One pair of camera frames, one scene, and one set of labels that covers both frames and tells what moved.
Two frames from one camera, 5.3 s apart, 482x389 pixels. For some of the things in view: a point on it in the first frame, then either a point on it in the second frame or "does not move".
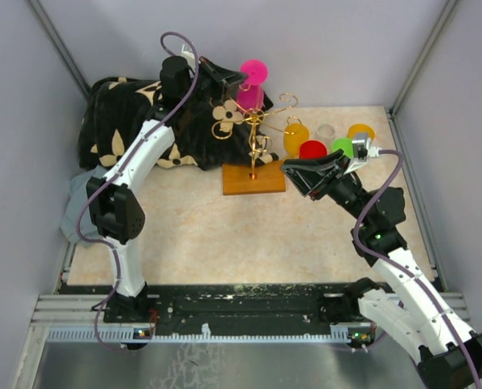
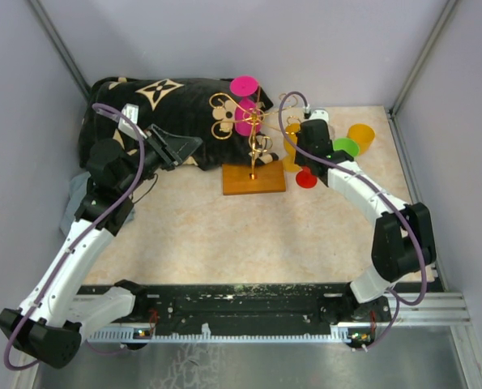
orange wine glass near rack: (293, 134) does not move
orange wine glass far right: (360, 131) does not move
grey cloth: (78, 202) does not move
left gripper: (220, 78) to (174, 151)
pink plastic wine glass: (250, 94) to (247, 114)
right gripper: (315, 181) to (300, 160)
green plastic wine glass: (344, 143) does not move
